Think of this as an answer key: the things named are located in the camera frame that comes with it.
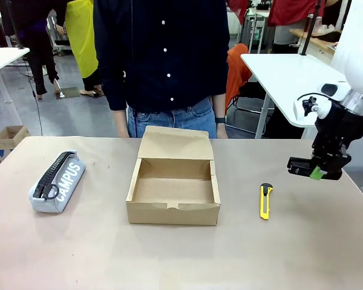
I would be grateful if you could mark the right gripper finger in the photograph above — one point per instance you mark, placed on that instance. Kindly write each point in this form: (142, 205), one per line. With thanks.
(301, 170)
(299, 161)

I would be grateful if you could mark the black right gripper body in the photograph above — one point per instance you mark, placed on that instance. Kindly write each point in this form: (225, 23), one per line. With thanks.
(335, 136)

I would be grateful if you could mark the brown cardboard box with lid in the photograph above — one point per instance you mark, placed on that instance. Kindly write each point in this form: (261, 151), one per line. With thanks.
(172, 211)

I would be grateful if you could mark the person's left forearm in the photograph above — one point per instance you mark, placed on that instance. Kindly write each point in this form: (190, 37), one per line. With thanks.
(219, 105)

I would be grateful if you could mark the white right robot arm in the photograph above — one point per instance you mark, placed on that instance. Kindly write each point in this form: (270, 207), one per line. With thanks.
(355, 45)

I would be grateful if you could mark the person's right forearm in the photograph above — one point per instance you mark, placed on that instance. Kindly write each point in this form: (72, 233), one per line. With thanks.
(120, 116)

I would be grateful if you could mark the open cardboard box on floor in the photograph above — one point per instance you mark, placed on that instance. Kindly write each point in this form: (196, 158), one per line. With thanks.
(10, 137)

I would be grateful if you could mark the person's left hand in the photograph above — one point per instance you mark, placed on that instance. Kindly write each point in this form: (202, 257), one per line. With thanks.
(222, 131)

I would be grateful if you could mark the person's right hand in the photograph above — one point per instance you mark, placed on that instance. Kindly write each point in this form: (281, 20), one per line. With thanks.
(122, 132)

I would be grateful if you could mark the yellow black utility knife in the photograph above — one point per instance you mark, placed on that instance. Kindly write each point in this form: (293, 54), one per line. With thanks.
(263, 207)

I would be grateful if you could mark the white table with slanted leg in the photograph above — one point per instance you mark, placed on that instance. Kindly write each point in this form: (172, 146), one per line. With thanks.
(284, 75)

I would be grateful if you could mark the black wristwatch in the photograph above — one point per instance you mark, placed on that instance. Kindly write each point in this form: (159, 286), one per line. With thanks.
(220, 120)

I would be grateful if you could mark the wooden workbench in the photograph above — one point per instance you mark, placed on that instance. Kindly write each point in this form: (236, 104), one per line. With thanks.
(317, 40)

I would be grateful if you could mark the orange cloth on chair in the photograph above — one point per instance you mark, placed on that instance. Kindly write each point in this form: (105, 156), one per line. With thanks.
(236, 72)

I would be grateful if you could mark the black pole stand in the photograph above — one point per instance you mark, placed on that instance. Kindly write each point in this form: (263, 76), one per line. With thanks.
(309, 27)

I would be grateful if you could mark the person in red shirt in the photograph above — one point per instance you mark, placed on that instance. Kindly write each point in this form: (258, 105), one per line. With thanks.
(290, 15)

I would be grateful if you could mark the person in dark button shirt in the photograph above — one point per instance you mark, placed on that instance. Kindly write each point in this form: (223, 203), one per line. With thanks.
(163, 33)

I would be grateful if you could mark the grey Campus zipper pencil case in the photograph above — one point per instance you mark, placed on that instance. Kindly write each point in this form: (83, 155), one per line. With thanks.
(71, 181)

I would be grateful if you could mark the person in yellow apron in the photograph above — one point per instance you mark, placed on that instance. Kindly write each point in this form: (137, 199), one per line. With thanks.
(81, 39)

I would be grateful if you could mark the person in dark purple clothes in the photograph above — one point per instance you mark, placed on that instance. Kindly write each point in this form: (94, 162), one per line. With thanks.
(37, 45)

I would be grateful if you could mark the white table with straight leg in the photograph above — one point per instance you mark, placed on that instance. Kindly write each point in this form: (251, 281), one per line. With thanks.
(3, 60)

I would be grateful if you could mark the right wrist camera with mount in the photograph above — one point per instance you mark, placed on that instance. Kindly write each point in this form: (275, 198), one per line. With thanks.
(308, 107)

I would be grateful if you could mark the black metal chair frame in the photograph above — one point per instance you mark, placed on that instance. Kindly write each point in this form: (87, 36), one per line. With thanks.
(248, 102)

